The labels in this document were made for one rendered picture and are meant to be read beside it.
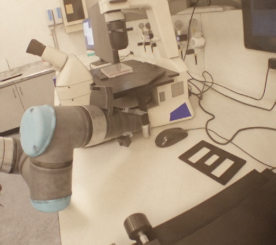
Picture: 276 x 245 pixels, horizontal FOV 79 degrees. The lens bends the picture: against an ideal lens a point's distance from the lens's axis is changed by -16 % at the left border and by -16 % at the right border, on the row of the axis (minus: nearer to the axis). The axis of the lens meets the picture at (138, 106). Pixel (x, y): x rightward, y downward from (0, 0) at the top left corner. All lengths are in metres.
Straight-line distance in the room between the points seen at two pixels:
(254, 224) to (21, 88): 2.74
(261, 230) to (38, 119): 0.38
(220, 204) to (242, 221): 0.06
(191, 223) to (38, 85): 2.60
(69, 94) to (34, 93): 2.21
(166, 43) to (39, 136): 0.56
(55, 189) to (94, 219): 0.12
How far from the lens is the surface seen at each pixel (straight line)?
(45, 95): 2.79
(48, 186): 0.40
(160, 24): 0.73
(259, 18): 0.27
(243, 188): 0.39
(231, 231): 0.31
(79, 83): 0.59
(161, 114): 0.70
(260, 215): 0.33
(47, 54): 0.63
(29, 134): 0.37
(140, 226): 0.29
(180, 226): 0.33
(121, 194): 0.50
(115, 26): 0.67
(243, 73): 0.98
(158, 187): 0.49
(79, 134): 0.38
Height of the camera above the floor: 1.12
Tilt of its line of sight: 24 degrees down
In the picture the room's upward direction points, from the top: 10 degrees counter-clockwise
